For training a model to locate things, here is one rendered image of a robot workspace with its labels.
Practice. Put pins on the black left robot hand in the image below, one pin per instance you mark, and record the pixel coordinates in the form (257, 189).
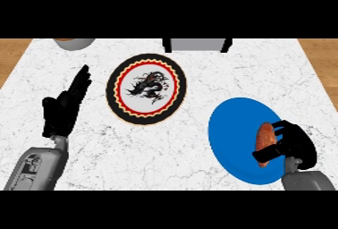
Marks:
(65, 104)

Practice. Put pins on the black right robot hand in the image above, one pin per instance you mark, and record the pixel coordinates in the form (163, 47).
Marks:
(294, 143)

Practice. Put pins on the orange sweet potato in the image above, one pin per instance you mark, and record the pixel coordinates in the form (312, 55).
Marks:
(265, 137)

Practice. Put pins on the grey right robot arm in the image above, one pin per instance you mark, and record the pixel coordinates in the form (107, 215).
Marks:
(303, 178)

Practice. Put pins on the blue plate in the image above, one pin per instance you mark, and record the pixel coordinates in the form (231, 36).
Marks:
(234, 140)

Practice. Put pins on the black dragon print plate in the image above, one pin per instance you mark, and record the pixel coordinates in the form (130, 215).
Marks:
(147, 89)

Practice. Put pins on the grey bowl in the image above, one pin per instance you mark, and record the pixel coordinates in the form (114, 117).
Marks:
(74, 43)

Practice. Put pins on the grey appliance with black frame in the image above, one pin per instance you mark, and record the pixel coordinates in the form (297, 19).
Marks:
(197, 44)

